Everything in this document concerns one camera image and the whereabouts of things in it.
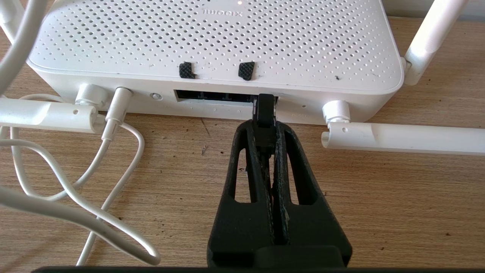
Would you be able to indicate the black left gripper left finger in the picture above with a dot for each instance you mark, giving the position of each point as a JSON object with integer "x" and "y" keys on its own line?
{"x": 235, "y": 231}

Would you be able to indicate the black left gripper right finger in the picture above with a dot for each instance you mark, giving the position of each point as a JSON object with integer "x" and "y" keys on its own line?
{"x": 314, "y": 227}

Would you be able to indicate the white router with antennas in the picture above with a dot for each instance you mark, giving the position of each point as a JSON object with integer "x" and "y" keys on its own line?
{"x": 227, "y": 34}

